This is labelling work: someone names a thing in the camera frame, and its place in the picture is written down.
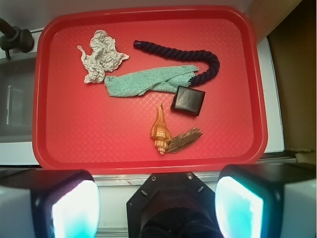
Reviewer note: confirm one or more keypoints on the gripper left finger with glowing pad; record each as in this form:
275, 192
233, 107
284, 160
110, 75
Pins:
48, 204

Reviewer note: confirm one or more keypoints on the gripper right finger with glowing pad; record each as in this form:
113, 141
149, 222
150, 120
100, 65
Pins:
267, 201

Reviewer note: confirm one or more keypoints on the brown wood bark piece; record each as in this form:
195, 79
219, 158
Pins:
184, 140

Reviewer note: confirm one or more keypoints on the stainless steel sink basin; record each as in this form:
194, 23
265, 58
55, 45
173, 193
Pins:
16, 100

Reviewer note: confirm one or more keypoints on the black square box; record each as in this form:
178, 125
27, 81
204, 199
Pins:
188, 100

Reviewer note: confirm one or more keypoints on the orange spiral seashell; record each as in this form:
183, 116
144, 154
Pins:
159, 132

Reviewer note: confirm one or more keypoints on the red plastic tray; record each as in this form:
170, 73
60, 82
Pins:
79, 126

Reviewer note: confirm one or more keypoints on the crumpled white paper towel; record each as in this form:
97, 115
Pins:
104, 57

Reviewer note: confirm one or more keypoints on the teal woven cloth strip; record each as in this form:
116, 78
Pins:
161, 79

